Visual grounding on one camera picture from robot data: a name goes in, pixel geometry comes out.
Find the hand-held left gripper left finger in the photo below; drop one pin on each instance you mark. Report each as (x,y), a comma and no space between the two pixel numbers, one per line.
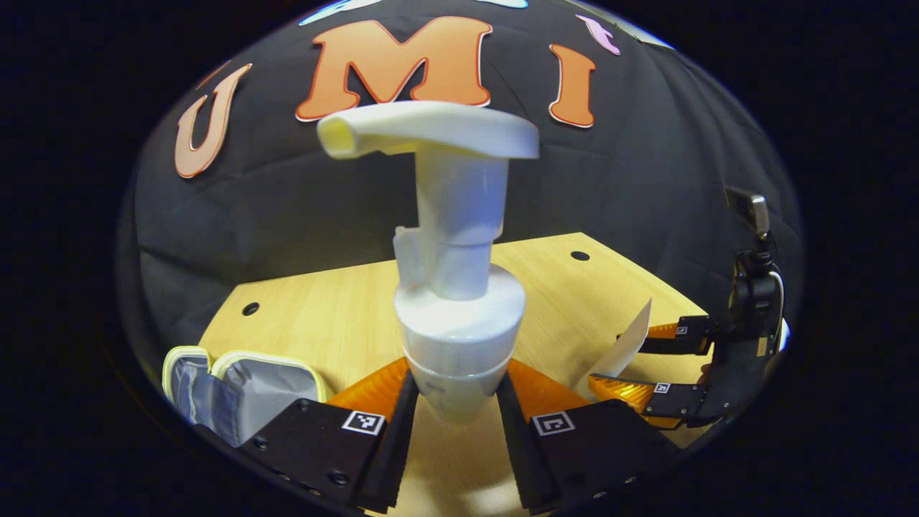
(402,445)

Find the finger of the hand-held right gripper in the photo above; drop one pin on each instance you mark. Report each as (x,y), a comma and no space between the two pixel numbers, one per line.
(675,345)
(646,395)

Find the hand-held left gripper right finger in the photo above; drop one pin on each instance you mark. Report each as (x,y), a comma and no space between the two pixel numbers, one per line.
(517,445)

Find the white squeeze tube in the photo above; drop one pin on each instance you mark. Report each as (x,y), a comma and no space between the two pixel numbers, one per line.
(628,345)

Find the white pump bottle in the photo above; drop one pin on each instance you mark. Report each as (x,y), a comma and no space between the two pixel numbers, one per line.
(459,323)

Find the pale yellow suitcase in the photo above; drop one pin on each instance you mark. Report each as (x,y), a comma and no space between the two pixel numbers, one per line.
(266,388)

